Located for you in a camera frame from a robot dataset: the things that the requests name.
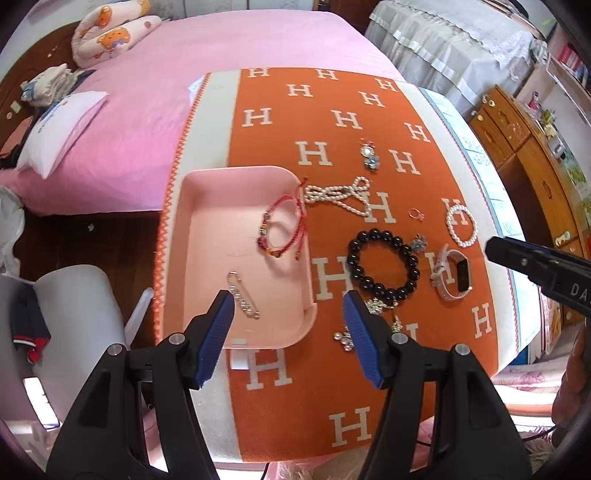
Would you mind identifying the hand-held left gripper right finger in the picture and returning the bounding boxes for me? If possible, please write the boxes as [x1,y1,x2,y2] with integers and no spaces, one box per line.
[342,290,534,480]

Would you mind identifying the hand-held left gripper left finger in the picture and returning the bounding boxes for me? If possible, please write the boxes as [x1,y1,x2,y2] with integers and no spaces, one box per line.
[46,290,236,480]

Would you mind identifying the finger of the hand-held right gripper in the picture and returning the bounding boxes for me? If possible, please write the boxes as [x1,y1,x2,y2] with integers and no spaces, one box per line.
[485,235,561,292]

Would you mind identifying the pink jewelry tray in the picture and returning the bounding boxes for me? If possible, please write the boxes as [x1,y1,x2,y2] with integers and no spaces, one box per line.
[159,165,319,350]

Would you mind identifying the person's right forearm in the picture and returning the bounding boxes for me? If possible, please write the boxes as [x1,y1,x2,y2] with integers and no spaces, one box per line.
[551,320,591,430]

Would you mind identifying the silver pin brooch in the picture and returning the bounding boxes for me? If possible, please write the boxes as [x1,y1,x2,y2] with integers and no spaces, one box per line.
[226,271,260,320]

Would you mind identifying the wooden cabinet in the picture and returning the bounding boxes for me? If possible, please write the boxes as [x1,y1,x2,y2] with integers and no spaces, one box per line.
[468,85,591,278]

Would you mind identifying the light blue table cover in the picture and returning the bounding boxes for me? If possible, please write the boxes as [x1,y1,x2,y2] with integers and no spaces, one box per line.
[418,85,561,365]

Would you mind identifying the floral pink cloth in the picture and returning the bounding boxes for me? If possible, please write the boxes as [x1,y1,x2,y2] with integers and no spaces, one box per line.
[492,355,564,416]

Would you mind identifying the grey chair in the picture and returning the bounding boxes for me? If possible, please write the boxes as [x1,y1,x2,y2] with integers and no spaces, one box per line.
[0,265,155,430]

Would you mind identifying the flower brooch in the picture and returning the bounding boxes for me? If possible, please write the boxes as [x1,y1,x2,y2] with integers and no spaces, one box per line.
[360,138,380,171]

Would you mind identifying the navy and red garment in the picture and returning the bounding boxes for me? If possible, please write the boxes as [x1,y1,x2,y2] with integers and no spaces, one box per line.
[11,288,51,365]

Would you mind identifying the orange printed blanket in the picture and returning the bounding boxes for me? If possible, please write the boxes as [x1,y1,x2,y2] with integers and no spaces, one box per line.
[154,67,520,462]

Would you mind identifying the row of books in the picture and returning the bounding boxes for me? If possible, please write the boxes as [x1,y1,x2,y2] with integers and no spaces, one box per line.
[547,23,591,93]

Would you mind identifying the white plastic bag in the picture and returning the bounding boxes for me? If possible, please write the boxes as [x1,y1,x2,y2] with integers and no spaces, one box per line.
[0,187,26,273]

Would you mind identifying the pink bed sheet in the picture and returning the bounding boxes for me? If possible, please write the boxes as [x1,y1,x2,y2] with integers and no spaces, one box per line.
[0,9,407,217]

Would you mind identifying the white lace furniture cover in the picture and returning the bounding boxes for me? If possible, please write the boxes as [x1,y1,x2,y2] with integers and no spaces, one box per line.
[365,0,550,116]

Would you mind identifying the white pillow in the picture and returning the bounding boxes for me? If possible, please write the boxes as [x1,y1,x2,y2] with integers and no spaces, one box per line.
[16,90,109,180]

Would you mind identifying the folded clothes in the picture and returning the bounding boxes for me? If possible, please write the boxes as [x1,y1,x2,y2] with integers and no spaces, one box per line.
[21,65,95,109]

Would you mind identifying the wooden headboard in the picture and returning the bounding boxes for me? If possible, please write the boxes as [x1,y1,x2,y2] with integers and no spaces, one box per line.
[0,21,79,153]

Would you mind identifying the rolled cartoon print quilt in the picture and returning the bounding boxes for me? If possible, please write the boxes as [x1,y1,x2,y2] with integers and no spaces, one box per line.
[71,0,162,70]

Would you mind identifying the pearl bracelet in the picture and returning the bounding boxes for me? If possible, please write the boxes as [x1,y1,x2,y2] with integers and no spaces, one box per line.
[445,205,477,247]

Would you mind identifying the black bead bracelet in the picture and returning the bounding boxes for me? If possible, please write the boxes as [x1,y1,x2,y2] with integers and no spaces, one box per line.
[346,229,421,301]

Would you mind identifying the red string bracelet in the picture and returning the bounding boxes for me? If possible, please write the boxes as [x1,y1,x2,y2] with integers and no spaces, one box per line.
[257,178,311,258]

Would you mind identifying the pearl necklace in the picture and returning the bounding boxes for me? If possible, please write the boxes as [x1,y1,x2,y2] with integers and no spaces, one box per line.
[304,176,371,219]

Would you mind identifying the black cable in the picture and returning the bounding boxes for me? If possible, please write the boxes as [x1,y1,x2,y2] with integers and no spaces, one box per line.
[416,425,561,462]

